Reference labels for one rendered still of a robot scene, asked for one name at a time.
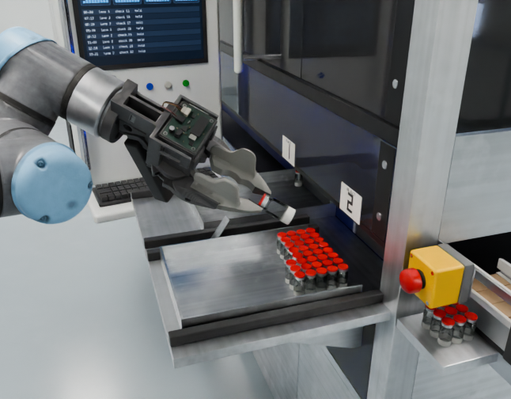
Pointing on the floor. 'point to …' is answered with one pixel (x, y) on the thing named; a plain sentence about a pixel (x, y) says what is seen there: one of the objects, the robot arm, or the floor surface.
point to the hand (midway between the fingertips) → (255, 199)
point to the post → (420, 175)
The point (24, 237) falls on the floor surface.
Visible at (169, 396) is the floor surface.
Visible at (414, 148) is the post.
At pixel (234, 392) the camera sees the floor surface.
